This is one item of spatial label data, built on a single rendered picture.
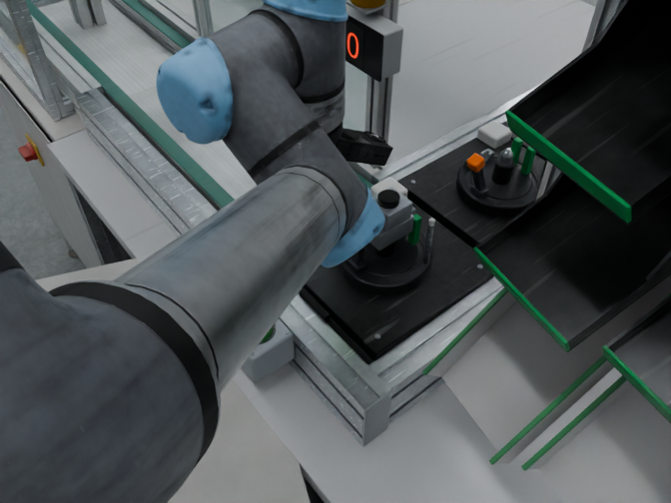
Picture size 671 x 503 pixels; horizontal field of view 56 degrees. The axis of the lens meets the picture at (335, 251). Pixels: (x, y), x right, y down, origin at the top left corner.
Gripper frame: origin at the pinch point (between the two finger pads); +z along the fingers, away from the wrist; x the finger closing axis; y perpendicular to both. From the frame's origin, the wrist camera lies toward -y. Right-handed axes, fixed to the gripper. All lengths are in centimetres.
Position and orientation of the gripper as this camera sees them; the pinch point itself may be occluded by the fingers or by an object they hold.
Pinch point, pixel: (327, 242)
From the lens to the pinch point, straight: 81.6
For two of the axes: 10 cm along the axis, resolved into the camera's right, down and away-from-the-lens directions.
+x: 6.3, 5.7, -5.3
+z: 0.0, 6.8, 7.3
